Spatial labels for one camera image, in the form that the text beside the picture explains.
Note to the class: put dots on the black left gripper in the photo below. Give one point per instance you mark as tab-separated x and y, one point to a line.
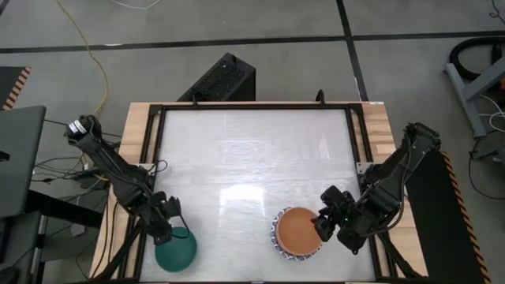
159	221

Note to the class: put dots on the black camera clamp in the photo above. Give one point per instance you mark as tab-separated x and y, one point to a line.
320	98

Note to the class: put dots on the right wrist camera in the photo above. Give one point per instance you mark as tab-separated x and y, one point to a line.
335	199

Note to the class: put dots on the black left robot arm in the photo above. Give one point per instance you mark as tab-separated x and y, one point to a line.
106	161

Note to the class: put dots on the paper bowl blue floral print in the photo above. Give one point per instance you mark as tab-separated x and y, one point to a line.
273	232

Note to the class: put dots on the grey metal stand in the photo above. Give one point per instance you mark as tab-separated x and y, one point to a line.
469	102

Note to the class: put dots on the black computer tower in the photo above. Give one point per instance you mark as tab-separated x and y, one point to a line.
221	79

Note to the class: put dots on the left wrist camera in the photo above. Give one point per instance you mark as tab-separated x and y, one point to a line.
173	207

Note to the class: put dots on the orange plastic bowl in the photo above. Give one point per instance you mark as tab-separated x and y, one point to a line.
296	232

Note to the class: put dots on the long black hazard striped ramp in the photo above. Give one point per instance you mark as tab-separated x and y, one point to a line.
434	221

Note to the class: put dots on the grey desk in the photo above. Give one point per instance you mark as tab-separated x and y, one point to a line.
19	158

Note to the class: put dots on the black table frame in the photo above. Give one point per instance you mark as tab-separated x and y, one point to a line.
256	106

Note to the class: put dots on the small hazard striped mat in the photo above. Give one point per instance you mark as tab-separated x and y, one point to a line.
12	83

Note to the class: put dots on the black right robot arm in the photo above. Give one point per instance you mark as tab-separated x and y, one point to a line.
394	165

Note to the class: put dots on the green plastic bowl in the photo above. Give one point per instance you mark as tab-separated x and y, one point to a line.
175	256

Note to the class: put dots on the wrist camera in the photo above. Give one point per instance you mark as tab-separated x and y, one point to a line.
335	199
173	207

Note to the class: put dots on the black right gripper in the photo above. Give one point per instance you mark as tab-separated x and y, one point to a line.
353	232

